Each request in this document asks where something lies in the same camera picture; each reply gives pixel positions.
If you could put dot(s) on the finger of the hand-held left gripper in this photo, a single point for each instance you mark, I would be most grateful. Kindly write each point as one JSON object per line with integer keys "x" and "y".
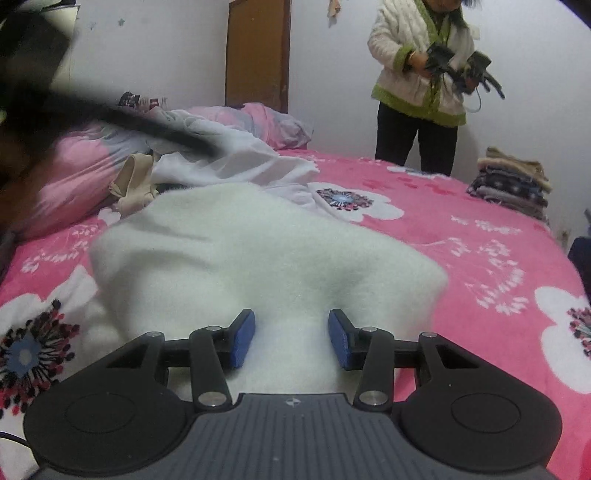
{"x": 138, "y": 125}

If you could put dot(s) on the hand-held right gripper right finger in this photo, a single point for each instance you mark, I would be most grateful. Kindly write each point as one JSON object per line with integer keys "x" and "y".
{"x": 339, "y": 341}

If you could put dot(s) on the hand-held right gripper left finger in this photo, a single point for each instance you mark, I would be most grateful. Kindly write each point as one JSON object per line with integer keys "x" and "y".
{"x": 242, "y": 340}

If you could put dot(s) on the white fleece sweater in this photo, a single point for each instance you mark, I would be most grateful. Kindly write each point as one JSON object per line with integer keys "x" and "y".
{"x": 254, "y": 258}

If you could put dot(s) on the pile of pink white clothes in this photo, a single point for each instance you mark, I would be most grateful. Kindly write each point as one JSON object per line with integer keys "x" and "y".
{"x": 78, "y": 166}

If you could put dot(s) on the stack of folded clothes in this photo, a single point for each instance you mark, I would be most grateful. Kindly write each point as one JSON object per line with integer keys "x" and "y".
{"x": 512, "y": 184}

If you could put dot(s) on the assorted small clutter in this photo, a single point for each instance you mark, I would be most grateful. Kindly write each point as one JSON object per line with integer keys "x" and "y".
{"x": 138, "y": 100}

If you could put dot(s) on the beige bra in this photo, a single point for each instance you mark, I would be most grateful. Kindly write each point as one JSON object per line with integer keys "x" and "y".
{"x": 134, "y": 184}

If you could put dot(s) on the white thin garment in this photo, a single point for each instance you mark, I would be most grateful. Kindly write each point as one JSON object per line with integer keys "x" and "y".
{"x": 240, "y": 161}

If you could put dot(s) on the pink floral blanket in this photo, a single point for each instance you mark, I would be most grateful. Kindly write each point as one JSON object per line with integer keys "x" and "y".
{"x": 461, "y": 258}

